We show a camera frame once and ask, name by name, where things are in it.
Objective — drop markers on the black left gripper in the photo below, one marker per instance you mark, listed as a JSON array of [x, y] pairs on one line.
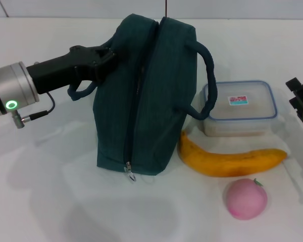
[[55, 73]]

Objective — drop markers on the clear lunch box blue rim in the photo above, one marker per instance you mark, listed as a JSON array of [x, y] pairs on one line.
[[242, 116]]

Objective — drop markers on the dark teal insulated lunch bag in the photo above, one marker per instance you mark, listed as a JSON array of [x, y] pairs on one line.
[[161, 88]]

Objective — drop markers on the yellow banana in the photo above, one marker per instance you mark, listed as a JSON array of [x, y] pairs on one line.
[[229, 164]]

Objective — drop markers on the pink toy peach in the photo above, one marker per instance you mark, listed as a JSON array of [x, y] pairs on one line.
[[245, 201]]

